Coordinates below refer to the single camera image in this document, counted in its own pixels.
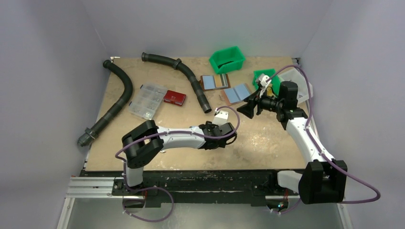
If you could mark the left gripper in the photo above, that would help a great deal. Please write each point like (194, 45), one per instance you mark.
(223, 134)

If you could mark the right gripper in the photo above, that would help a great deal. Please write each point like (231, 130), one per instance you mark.
(256, 105)

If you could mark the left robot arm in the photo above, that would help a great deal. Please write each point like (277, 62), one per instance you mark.
(144, 142)

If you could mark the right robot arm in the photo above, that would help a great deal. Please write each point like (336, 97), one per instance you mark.
(322, 180)

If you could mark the pink open card holder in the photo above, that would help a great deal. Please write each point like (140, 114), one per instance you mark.
(236, 94)

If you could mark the brown open card holder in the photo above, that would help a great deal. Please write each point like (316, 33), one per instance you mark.
(214, 82)

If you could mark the red card case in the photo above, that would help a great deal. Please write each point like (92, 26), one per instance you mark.
(173, 97)

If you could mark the green bin right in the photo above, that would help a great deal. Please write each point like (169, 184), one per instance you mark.
(273, 89)

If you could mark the green bin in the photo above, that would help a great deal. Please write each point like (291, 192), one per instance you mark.
(273, 89)
(227, 60)

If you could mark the green bin rear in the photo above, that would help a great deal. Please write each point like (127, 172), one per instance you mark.
(227, 60)

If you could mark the white translucent bin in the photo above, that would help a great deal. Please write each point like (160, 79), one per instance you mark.
(293, 75)

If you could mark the clear plastic screw box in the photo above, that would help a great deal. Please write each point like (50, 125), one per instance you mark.
(147, 100)

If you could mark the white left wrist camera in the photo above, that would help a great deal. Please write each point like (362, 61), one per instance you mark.
(220, 117)

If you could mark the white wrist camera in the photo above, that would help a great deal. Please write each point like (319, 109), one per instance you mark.
(220, 117)
(263, 82)

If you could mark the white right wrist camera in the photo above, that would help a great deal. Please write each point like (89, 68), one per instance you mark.
(263, 82)

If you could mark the black table front rail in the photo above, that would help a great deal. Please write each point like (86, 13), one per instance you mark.
(254, 187)

